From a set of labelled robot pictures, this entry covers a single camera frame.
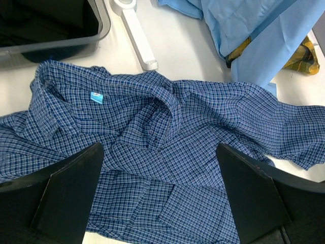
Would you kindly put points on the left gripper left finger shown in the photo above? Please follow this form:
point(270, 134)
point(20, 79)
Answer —
point(64, 208)

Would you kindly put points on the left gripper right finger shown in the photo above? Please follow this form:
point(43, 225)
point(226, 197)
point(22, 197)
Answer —
point(258, 211)

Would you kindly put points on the dark blue checked shirt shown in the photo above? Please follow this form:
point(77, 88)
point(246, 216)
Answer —
point(160, 181)

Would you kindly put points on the black shirt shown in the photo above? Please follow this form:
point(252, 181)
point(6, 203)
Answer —
point(32, 22)

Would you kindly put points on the yellow plaid shirt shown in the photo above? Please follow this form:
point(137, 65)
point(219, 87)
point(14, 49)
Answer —
point(303, 60)

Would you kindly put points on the light blue shirt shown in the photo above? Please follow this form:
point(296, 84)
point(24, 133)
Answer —
point(255, 38)

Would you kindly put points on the clear plastic storage bin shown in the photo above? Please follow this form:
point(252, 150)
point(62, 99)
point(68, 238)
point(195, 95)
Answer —
point(19, 56)

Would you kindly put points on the metal clothes rack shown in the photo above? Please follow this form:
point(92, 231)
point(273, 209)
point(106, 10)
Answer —
point(127, 11)

